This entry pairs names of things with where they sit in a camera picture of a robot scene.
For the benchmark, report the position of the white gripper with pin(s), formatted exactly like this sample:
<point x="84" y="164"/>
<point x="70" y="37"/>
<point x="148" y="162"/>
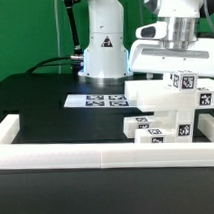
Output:
<point x="167" y="46"/>

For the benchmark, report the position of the white chair back piece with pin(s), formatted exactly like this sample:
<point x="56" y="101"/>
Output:
<point x="158" y="95"/>

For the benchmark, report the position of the white chair seat piece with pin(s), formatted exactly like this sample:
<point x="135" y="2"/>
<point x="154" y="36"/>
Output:
<point x="178" y="126"/>

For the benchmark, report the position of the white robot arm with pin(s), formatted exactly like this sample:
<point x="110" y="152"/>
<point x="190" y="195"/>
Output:
<point x="116" y="49"/>

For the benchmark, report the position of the white marker sheet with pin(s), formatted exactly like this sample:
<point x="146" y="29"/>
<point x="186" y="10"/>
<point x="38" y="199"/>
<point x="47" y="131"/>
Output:
<point x="97" y="100"/>

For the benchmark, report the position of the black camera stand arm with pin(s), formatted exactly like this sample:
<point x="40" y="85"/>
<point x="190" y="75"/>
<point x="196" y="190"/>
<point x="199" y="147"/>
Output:
<point x="76" y="66"/>

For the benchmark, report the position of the white U-shaped fence frame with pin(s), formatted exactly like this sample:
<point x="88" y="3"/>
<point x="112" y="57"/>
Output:
<point x="90" y="156"/>

